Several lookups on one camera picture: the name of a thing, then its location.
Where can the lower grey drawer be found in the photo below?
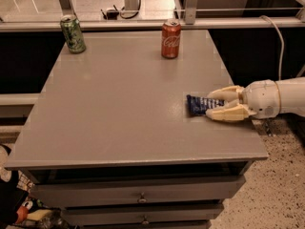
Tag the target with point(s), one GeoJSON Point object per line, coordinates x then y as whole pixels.
{"type": "Point", "coordinates": [129, 215]}

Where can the upper drawer metal knob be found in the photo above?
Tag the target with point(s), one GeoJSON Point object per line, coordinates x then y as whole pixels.
{"type": "Point", "coordinates": [142, 198]}

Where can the blue rxbar blueberry wrapper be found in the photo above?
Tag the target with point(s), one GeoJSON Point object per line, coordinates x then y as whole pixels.
{"type": "Point", "coordinates": [199, 105]}

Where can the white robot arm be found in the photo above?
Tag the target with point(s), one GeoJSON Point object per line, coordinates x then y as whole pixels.
{"type": "Point", "coordinates": [292, 96]}

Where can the upper grey drawer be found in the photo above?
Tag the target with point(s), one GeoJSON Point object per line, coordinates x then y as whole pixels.
{"type": "Point", "coordinates": [128, 192]}

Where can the penguin plush toy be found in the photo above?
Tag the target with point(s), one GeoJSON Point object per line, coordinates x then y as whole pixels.
{"type": "Point", "coordinates": [15, 208]}

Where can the grey drawer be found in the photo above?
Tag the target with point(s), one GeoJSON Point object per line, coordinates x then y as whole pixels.
{"type": "Point", "coordinates": [129, 215]}
{"type": "Point", "coordinates": [128, 192]}

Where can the metal railing frame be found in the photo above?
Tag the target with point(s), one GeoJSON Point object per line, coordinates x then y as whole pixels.
{"type": "Point", "coordinates": [44, 15]}

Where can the lower drawer metal knob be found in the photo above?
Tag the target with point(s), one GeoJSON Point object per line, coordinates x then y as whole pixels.
{"type": "Point", "coordinates": [145, 221]}

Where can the red Coca-Cola can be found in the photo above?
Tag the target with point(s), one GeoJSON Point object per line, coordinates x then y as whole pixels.
{"type": "Point", "coordinates": [170, 42]}

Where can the grey drawer cabinet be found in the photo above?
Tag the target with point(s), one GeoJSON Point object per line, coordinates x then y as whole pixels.
{"type": "Point", "coordinates": [118, 112]}

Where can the drawer metal knob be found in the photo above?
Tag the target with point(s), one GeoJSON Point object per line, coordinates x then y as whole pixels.
{"type": "Point", "coordinates": [142, 198]}
{"type": "Point", "coordinates": [145, 221]}

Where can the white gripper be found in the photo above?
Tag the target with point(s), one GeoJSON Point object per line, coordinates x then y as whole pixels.
{"type": "Point", "coordinates": [261, 99]}

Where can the green soda can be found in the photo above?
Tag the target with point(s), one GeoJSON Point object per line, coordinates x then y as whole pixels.
{"type": "Point", "coordinates": [72, 32]}

